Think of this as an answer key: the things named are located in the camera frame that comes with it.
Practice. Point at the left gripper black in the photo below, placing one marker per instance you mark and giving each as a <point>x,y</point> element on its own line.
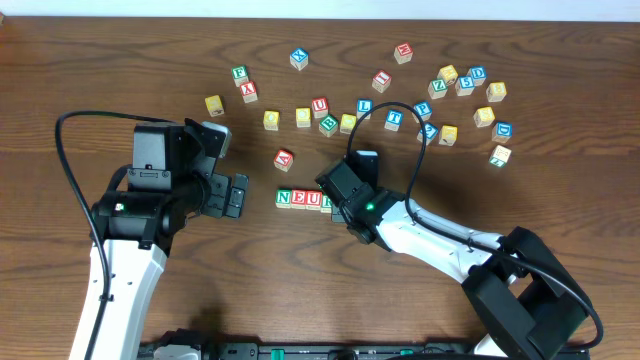
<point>220,194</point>

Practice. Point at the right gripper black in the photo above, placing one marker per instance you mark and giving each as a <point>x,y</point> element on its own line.
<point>338,215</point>

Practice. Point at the green R block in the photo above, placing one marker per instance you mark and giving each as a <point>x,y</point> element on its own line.
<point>326,204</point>

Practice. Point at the red u block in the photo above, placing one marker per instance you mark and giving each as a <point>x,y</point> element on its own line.
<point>320,107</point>
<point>313,200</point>

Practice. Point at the green N block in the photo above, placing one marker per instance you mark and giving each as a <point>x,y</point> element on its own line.
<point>283,198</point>

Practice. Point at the red E block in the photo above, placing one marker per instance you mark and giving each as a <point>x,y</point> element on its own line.
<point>298,199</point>

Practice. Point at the blue P block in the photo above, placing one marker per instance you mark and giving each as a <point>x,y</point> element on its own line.
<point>423,111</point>

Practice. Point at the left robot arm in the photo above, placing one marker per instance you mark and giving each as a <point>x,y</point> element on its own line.
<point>132,234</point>

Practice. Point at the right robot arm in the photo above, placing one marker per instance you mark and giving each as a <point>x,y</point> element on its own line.
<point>527,301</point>

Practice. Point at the red A block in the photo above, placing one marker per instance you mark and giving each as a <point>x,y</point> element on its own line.
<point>283,160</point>

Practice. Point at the yellow block beside B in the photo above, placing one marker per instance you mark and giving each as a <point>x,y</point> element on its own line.
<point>347,123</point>

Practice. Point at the green B block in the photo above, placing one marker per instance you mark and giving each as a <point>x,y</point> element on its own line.
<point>328,125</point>

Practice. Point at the yellow block beside U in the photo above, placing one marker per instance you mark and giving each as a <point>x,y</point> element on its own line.
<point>271,120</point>

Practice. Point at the blue T block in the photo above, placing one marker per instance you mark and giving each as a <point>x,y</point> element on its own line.
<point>393,120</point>

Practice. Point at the blue L block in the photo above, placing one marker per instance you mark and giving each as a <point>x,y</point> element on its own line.
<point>363,107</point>

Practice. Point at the yellow block centre left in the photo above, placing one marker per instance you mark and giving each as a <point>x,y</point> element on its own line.
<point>303,117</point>

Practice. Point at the yellow block far left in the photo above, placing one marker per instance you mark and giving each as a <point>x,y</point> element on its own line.
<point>214,105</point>

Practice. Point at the blue 2 block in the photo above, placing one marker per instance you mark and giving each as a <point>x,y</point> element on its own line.
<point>427,133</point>

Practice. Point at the red Y block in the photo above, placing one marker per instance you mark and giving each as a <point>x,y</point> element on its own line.
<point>249,92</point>

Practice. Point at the red I block upper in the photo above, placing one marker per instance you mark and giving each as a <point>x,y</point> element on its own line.
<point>381,81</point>

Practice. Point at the yellow block beside 2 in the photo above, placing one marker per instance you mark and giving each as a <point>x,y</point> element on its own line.
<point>448,135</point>

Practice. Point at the green F block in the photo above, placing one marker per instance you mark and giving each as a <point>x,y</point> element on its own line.
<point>240,75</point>

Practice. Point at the green Z block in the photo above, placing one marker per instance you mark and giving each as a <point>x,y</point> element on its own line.
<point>437,89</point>

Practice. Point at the blue X block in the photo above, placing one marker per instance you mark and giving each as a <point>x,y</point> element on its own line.
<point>299,59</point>

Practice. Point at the red block top right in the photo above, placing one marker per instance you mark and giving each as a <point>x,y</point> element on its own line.
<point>403,53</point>

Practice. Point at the yellow block top right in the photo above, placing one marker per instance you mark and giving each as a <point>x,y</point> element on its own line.
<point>448,74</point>

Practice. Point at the blue 5 block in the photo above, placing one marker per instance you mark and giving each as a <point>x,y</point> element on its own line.
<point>464,86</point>

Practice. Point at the white green block right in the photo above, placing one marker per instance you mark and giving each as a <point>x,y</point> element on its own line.
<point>500,156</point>

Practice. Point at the blue D block lower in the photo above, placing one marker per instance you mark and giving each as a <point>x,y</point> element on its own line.
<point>502,132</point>

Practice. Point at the blue d block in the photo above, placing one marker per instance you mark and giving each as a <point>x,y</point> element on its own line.
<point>502,132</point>
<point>478,75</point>

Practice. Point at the blue D block upper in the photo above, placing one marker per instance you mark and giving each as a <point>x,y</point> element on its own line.
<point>478,75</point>

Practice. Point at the yellow block far right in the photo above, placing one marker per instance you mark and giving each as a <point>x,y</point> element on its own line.
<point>496,92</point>

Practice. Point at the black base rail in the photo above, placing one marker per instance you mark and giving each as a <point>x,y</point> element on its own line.
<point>253,351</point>

